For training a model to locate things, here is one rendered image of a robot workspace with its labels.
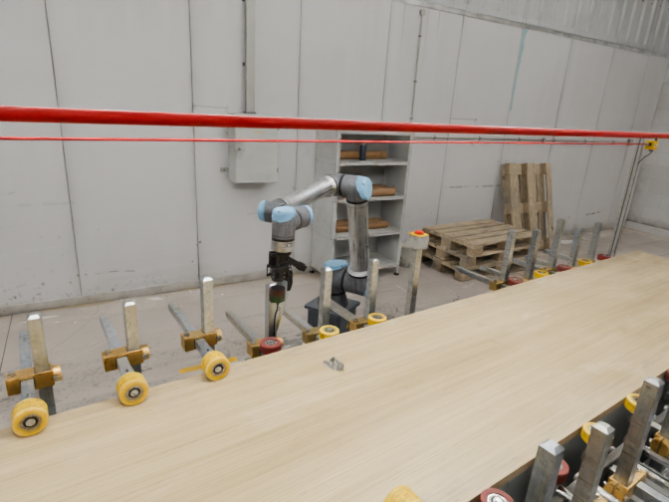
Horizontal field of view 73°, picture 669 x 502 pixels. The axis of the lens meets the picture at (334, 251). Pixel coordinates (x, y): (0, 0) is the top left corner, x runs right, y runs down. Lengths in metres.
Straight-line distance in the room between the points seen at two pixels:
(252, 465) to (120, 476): 0.30
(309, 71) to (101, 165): 2.05
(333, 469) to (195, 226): 3.42
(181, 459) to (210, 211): 3.32
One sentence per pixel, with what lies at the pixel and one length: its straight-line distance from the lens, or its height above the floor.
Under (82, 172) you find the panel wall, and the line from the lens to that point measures 4.17.
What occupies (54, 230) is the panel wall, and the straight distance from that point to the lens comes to 4.27.
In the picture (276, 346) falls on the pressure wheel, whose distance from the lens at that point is 1.70.
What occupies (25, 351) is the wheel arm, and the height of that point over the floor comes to 0.96.
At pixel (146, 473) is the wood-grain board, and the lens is 1.28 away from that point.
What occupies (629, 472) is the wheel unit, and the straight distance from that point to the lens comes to 1.54.
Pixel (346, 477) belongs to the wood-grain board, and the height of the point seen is 0.90.
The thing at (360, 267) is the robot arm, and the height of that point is 0.91.
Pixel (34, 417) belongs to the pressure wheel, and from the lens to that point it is 1.46.
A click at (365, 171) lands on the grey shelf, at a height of 1.09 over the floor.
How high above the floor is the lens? 1.76
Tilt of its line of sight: 18 degrees down
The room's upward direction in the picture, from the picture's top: 4 degrees clockwise
